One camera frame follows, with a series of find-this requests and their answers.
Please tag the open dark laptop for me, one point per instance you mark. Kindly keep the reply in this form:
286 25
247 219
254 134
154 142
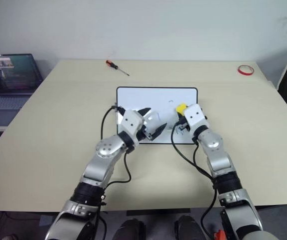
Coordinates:
8 72

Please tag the red tape roll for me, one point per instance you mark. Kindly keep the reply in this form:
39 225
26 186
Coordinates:
244 73

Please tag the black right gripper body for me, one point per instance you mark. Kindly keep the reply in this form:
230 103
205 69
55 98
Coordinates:
183 126

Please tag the black framed whiteboard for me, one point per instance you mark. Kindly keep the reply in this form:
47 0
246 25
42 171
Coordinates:
158 100

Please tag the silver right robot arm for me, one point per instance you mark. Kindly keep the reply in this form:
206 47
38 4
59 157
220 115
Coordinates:
214 145

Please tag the orange plastic object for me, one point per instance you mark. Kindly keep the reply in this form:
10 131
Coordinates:
219 235

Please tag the dark rounded shape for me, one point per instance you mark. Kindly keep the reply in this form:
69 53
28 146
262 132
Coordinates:
132 230
187 228

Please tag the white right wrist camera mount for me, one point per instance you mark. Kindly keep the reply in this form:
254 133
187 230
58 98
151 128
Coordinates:
194 115

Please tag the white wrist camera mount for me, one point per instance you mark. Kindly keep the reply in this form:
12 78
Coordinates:
194 115
131 122

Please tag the grey floor tape patch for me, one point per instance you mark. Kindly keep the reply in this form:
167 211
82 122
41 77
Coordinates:
46 220

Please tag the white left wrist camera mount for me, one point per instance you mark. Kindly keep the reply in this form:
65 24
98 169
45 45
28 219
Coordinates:
131 122

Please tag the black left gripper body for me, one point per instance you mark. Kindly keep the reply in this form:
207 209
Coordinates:
143 135

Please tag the yellow whiteboard eraser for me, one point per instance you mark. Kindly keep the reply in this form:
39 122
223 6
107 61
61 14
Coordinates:
181 108

